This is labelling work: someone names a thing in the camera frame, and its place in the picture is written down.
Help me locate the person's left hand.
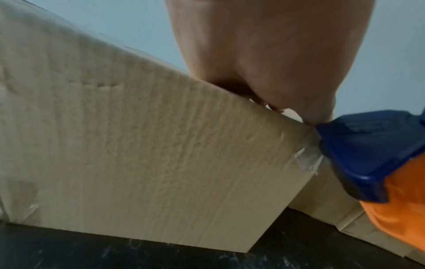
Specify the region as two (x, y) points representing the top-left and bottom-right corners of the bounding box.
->
(165, 0), (375, 125)

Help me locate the brown cardboard box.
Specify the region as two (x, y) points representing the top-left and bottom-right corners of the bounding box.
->
(0, 0), (425, 266)

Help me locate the clear packing tape strip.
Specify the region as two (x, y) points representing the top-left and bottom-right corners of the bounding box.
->
(294, 145), (324, 176)

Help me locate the blue and orange tape dispenser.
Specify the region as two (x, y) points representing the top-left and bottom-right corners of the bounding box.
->
(315, 106), (425, 252)

